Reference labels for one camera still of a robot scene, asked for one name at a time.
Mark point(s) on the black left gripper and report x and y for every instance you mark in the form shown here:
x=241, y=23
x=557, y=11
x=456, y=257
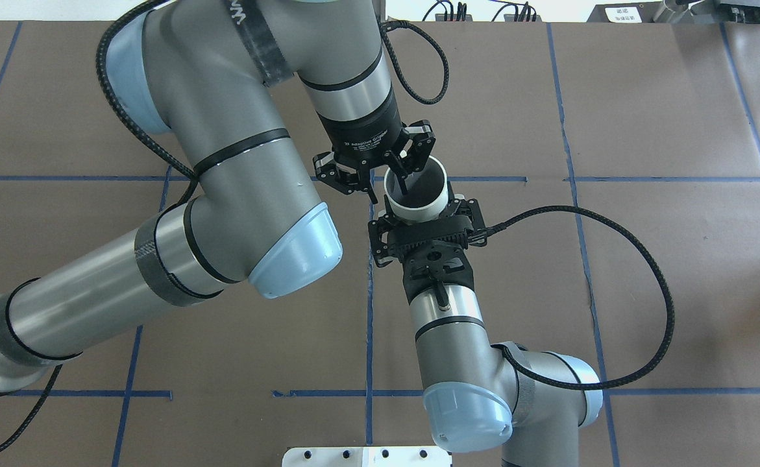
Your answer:
x=363, y=135

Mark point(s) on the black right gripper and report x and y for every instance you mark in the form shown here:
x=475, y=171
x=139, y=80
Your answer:
x=380, y=239

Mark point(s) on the white ribbed HOME mug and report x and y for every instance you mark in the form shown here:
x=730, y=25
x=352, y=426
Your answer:
x=421, y=197

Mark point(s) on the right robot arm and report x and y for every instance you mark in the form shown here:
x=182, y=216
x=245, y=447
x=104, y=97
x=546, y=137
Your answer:
x=479, y=395

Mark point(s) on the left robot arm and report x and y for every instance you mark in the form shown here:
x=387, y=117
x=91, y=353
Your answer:
x=203, y=71

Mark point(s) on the grey label box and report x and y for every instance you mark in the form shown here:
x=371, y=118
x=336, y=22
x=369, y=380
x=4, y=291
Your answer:
x=624, y=13

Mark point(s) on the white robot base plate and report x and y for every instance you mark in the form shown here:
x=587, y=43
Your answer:
x=368, y=456

